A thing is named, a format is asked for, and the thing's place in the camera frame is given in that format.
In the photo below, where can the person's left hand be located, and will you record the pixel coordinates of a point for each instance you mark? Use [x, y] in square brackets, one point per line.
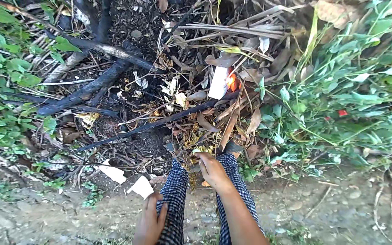
[151, 222]

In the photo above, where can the person's right hand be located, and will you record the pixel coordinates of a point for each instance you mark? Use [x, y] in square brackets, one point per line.
[215, 173]

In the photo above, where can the person's left index finger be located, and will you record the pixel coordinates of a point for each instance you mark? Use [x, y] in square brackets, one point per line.
[152, 202]

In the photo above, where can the person's right index finger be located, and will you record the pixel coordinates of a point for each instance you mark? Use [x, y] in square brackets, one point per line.
[202, 155]

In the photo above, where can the person's right thumb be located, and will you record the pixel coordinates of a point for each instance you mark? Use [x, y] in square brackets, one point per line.
[202, 166]

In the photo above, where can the person's left thumb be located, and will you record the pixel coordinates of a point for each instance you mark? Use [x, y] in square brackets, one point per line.
[162, 213]

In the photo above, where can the person's left forearm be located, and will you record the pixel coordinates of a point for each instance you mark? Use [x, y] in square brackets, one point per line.
[143, 243]

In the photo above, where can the person's right forearm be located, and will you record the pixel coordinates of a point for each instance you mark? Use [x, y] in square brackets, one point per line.
[243, 217]

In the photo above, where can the yellow-green crumpled leaf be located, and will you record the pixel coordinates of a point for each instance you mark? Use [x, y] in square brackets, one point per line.
[204, 149]

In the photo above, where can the white squarish paper piece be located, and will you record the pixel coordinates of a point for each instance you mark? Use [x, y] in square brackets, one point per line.
[142, 187]

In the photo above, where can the person's legs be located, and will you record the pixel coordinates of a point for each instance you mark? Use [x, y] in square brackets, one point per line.
[173, 190]

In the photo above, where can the pile of dry brown leaves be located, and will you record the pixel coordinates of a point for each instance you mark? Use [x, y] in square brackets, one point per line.
[209, 122]

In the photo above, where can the white torn elongated paper piece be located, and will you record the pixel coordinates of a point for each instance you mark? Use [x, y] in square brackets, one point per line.
[113, 173]

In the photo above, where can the long thin black charred stick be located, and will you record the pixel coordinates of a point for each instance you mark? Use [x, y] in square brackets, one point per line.
[155, 123]

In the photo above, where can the white rectangular burning paper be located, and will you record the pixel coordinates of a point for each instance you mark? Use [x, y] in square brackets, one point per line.
[219, 83]

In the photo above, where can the orange flame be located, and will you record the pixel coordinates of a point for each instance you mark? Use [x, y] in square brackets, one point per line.
[232, 81]

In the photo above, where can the pale yellow curled leaf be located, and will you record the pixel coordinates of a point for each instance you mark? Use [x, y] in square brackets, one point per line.
[87, 118]

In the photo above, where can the thin dark charred stick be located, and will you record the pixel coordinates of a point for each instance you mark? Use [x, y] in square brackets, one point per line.
[90, 109]

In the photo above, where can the thick black charred branch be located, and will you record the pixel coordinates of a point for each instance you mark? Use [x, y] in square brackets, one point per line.
[83, 92]

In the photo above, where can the bundle of dry stalks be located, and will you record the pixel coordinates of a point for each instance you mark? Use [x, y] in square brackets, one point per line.
[240, 31]

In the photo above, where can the long grey-brown charred branch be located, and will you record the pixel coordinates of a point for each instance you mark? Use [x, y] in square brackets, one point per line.
[114, 51]

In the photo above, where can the small red flower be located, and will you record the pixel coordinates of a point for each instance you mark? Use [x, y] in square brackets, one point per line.
[342, 113]

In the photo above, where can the long-leaved green plants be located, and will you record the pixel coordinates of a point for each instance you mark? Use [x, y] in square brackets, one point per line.
[339, 98]

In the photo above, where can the thick grey forked log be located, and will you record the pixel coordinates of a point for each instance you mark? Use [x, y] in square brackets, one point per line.
[103, 23]

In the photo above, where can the dry pale twisted root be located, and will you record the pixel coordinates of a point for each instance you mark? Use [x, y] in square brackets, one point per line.
[377, 204]

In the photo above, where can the broad-leaved green weeds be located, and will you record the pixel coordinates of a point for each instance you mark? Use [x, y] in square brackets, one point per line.
[19, 71]

